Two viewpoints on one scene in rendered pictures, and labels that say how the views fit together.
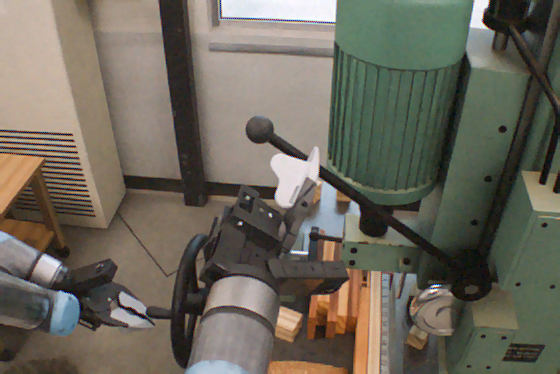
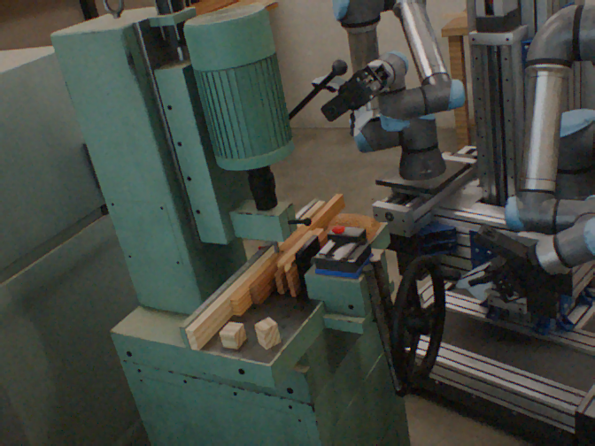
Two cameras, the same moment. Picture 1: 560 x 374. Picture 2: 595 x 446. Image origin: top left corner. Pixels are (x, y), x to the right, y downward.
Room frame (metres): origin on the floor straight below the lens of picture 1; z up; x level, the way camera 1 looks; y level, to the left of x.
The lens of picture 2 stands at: (1.92, 0.52, 1.70)
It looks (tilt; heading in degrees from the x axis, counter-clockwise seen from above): 26 degrees down; 206
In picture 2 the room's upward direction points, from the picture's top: 12 degrees counter-clockwise
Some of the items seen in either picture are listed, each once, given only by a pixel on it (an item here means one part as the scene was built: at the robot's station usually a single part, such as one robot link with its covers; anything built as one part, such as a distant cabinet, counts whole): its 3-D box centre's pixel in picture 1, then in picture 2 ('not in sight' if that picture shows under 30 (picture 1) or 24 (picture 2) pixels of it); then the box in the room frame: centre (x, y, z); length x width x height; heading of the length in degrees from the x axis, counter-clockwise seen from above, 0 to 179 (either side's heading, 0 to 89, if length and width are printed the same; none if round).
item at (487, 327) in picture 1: (482, 328); not in sight; (0.48, -0.32, 1.02); 0.09 x 0.07 x 0.12; 172
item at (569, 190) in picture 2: not in sight; (572, 177); (0.08, 0.48, 0.87); 0.15 x 0.15 x 0.10
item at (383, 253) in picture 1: (381, 247); (264, 222); (0.65, -0.18, 1.03); 0.14 x 0.07 x 0.09; 82
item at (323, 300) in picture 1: (325, 279); (306, 257); (0.66, -0.09, 0.94); 0.16 x 0.02 x 0.07; 172
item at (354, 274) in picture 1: (354, 273); (282, 267); (0.68, -0.14, 0.92); 0.25 x 0.02 x 0.05; 172
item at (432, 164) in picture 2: not in sight; (421, 157); (-0.10, 0.02, 0.87); 0.15 x 0.15 x 0.10
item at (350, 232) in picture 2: not in sight; (344, 249); (0.70, 0.03, 0.99); 0.13 x 0.11 x 0.06; 172
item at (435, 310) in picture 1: (447, 310); not in sight; (0.52, -0.27, 1.02); 0.12 x 0.03 x 0.12; 82
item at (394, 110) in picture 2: not in sight; (399, 106); (0.26, 0.07, 1.16); 0.11 x 0.08 x 0.11; 116
